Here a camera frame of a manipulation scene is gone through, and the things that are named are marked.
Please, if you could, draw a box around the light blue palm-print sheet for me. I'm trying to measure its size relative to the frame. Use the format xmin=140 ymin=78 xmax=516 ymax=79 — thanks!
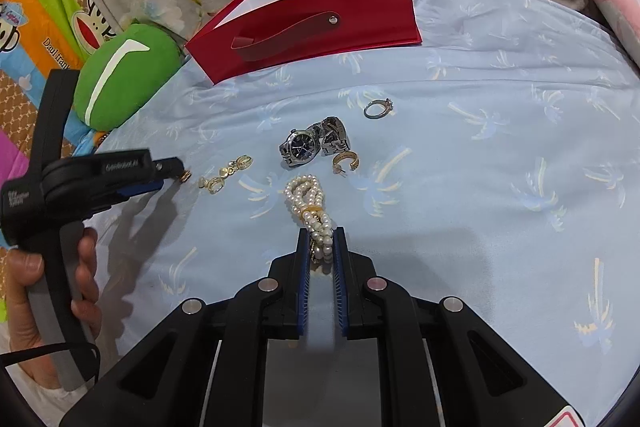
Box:
xmin=65 ymin=0 xmax=640 ymax=427

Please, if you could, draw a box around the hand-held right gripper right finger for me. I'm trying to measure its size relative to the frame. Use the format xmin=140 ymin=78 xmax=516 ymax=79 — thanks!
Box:
xmin=332 ymin=227 xmax=606 ymax=427

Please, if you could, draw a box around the blue and orange cloth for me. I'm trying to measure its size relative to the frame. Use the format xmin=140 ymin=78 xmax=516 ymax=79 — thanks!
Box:
xmin=66 ymin=114 xmax=110 ymax=158

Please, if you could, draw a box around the silver metal bracelet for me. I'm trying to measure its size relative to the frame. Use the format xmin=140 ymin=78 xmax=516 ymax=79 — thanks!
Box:
xmin=279 ymin=117 xmax=348 ymax=168

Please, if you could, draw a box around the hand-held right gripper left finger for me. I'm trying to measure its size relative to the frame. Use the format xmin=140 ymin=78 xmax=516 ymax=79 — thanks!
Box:
xmin=60 ymin=228 xmax=311 ymax=427

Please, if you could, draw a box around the green round cushion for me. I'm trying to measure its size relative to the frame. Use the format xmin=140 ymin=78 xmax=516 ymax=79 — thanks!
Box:
xmin=74 ymin=23 xmax=183 ymax=131

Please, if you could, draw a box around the person's left hand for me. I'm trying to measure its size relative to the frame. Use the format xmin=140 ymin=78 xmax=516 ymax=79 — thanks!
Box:
xmin=0 ymin=226 xmax=103 ymax=389

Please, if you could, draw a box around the black cable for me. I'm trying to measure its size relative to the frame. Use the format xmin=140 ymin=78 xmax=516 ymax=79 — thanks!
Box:
xmin=0 ymin=341 xmax=100 ymax=380

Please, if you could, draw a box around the colourful cartoon play mat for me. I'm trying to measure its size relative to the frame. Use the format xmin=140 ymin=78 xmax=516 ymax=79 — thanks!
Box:
xmin=0 ymin=0 xmax=131 ymax=323

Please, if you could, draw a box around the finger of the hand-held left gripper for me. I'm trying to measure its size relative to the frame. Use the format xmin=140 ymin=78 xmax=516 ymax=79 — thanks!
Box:
xmin=117 ymin=178 xmax=167 ymax=202
xmin=152 ymin=159 xmax=185 ymax=182

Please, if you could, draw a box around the white pearl bracelet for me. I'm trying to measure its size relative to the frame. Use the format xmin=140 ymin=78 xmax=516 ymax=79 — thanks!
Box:
xmin=284 ymin=175 xmax=335 ymax=275

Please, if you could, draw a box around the gold hoop earring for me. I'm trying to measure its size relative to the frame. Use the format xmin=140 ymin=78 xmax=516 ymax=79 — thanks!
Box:
xmin=332 ymin=150 xmax=360 ymax=176

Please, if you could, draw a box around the silver ring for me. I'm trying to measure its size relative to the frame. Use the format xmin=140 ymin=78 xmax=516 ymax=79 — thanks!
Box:
xmin=364 ymin=99 xmax=396 ymax=120

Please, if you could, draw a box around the pink pillow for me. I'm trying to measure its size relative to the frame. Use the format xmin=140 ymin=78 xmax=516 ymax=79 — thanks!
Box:
xmin=580 ymin=0 xmax=640 ymax=75

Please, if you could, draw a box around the red cardboard box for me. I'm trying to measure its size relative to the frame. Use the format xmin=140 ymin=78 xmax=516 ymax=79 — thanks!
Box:
xmin=185 ymin=0 xmax=425 ymax=86

